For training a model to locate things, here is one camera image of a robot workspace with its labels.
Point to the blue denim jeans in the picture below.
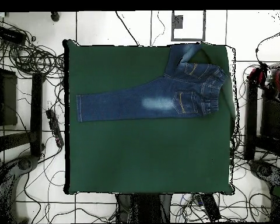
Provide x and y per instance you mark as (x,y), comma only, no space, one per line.
(154,105)

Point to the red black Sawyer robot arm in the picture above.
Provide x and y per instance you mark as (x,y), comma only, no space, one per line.
(268,77)

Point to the dark green table cloth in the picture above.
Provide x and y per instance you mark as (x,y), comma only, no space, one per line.
(142,158)

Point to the black power strip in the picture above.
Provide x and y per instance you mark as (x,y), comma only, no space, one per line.
(54,128)

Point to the black rectangular box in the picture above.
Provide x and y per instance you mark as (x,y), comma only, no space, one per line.
(210,206)

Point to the small grey square plate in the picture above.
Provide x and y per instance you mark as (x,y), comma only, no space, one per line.
(177,21)

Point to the small round black object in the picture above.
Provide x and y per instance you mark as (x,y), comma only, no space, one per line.
(55,16)

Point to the black electronics box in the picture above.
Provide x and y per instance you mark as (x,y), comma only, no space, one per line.
(10,35)

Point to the grey square floor frame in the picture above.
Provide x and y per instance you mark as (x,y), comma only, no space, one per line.
(188,39)

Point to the black metal frame stand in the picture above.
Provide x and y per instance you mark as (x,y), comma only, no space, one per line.
(251,121)
(36,112)

